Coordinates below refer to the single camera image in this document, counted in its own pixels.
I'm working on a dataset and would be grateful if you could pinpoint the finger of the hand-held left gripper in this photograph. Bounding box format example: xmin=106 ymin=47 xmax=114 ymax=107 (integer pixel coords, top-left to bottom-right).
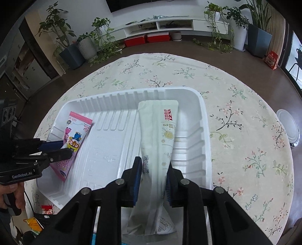
xmin=15 ymin=148 xmax=73 ymax=166
xmin=14 ymin=138 xmax=66 ymax=156

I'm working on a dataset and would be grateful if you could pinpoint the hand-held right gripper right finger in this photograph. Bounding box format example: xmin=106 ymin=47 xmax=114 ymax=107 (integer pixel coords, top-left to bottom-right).
xmin=165 ymin=165 xmax=272 ymax=245

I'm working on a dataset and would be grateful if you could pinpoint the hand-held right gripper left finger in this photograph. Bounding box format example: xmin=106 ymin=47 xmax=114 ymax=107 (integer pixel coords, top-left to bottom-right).
xmin=31 ymin=156 xmax=144 ymax=245

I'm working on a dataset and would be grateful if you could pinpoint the pink cartoon snack packet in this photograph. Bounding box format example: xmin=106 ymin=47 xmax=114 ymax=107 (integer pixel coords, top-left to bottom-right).
xmin=49 ymin=111 xmax=93 ymax=182

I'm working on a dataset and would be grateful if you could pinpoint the white plastic tray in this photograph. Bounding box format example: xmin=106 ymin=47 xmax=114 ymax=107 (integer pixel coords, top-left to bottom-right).
xmin=36 ymin=87 xmax=212 ymax=210

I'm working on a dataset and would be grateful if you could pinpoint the long white snack packet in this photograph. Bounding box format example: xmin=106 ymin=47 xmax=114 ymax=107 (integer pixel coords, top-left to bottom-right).
xmin=127 ymin=100 xmax=179 ymax=236

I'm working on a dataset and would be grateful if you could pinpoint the person's left hand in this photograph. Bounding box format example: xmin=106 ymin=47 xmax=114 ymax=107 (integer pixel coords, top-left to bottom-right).
xmin=0 ymin=183 xmax=25 ymax=210

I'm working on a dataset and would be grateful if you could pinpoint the red white snack packet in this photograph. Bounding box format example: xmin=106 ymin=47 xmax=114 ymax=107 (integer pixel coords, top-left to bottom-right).
xmin=41 ymin=205 xmax=58 ymax=215

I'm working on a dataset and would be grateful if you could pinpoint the orange snack packet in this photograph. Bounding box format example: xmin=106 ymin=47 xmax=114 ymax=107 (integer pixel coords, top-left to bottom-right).
xmin=23 ymin=217 xmax=44 ymax=232

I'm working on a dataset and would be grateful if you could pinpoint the grey kitchen cabinet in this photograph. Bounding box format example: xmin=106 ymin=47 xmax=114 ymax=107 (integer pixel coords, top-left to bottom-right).
xmin=0 ymin=18 xmax=66 ymax=99

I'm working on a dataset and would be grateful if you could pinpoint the tall plant in blue planter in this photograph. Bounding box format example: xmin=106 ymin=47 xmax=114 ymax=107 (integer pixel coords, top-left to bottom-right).
xmin=35 ymin=1 xmax=86 ymax=70

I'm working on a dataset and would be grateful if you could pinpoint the plant in grey ribbed pot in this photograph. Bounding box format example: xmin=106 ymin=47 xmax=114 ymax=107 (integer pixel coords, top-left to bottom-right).
xmin=77 ymin=32 xmax=98 ymax=60

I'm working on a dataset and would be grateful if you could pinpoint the trailing vine plant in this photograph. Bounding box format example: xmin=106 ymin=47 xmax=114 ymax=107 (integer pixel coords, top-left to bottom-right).
xmin=192 ymin=2 xmax=234 ymax=53
xmin=88 ymin=17 xmax=123 ymax=66

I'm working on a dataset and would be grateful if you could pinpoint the red storage box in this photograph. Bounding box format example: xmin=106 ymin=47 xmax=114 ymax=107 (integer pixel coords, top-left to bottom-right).
xmin=147 ymin=33 xmax=170 ymax=43
xmin=124 ymin=36 xmax=146 ymax=47

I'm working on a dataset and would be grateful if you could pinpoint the white robot vacuum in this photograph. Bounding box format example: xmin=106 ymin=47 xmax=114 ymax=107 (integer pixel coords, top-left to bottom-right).
xmin=276 ymin=109 xmax=300 ymax=148

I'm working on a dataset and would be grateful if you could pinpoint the red snack bag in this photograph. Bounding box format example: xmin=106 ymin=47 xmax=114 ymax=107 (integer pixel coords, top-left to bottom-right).
xmin=264 ymin=51 xmax=279 ymax=70

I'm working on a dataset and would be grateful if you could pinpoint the plant in white pot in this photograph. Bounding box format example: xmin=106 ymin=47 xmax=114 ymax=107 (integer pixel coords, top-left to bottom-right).
xmin=225 ymin=6 xmax=249 ymax=51

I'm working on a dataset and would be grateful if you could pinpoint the white television cabinet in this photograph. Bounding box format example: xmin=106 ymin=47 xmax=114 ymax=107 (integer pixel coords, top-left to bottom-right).
xmin=107 ymin=15 xmax=230 ymax=39

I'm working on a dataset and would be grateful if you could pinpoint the black television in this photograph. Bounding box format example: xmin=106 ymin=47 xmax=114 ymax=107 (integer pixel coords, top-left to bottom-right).
xmin=105 ymin=0 xmax=200 ymax=13

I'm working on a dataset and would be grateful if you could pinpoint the large plant in grey planter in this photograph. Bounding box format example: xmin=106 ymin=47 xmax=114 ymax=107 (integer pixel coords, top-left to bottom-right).
xmin=241 ymin=0 xmax=273 ymax=58

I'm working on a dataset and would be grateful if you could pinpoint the glass balcony door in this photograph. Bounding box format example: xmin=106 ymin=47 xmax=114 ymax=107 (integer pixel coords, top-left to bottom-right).
xmin=284 ymin=31 xmax=302 ymax=89

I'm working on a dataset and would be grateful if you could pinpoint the black cable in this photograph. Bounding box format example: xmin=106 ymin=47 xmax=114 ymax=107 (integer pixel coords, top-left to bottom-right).
xmin=23 ymin=186 xmax=34 ymax=218

